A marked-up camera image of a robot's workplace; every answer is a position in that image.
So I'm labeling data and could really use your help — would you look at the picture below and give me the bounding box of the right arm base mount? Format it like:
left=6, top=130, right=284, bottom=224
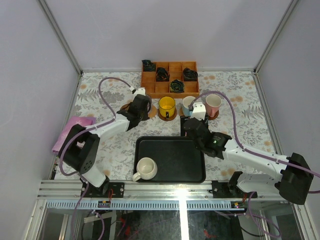
left=208, top=171, right=251, bottom=199

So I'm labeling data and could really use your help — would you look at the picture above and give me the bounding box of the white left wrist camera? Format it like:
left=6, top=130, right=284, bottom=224
left=130, top=86, right=146, bottom=96

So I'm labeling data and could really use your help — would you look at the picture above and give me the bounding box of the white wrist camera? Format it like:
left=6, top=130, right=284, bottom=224
left=130, top=86, right=146, bottom=96
left=190, top=102, right=206, bottom=121

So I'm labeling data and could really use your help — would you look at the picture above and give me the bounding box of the white cup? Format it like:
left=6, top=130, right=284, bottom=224
left=132, top=157, right=158, bottom=182

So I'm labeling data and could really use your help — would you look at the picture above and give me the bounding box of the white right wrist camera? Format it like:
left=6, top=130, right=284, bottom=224
left=190, top=102, right=206, bottom=121

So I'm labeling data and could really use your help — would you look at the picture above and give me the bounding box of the rolled dark cloth back-left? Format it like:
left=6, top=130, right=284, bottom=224
left=141, top=59, right=157, bottom=72

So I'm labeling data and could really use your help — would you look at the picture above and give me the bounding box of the rolled dark cloth right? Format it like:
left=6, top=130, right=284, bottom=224
left=182, top=67, right=198, bottom=82

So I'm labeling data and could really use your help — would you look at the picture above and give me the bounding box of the woven rattan coaster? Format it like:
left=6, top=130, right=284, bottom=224
left=178, top=108, right=185, bottom=117
left=148, top=105, right=158, bottom=119

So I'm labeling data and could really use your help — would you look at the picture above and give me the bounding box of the light blue cup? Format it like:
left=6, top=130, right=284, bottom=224
left=182, top=96, right=195, bottom=117

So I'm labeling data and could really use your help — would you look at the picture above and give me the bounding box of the rolled dark cloth green floral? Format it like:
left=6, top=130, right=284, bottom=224
left=169, top=79, right=185, bottom=94

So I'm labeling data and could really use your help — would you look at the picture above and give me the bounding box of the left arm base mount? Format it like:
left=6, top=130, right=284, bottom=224
left=84, top=177, right=125, bottom=199

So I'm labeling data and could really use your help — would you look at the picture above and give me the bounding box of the dark wooden coaster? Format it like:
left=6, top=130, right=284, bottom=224
left=157, top=107, right=177, bottom=122
left=117, top=102, right=132, bottom=115
left=206, top=109, right=219, bottom=120

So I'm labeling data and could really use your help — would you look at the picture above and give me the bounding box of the rolled dark cloth orange pattern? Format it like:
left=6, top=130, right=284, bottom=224
left=155, top=67, right=170, bottom=82

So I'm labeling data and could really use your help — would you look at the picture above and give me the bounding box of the purple cup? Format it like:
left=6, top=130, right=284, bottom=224
left=145, top=94, right=152, bottom=113

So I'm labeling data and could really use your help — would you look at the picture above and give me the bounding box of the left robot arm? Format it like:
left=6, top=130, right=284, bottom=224
left=58, top=94, right=152, bottom=198

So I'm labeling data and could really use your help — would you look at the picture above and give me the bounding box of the yellow cup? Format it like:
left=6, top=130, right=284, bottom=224
left=158, top=96, right=176, bottom=119

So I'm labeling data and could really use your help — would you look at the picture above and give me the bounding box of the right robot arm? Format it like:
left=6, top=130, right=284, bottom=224
left=182, top=118, right=315, bottom=205

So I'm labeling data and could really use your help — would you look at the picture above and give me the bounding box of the wooden compartment tray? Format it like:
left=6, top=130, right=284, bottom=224
left=140, top=61, right=200, bottom=99

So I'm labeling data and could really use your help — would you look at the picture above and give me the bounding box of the black serving tray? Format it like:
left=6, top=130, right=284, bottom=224
left=133, top=136, right=206, bottom=184

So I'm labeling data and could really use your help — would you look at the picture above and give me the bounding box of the pink cup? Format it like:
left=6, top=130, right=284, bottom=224
left=205, top=94, right=222, bottom=117

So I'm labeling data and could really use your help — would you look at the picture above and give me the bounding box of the pink patterned cloth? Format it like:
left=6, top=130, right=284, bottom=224
left=51, top=116, right=96, bottom=154

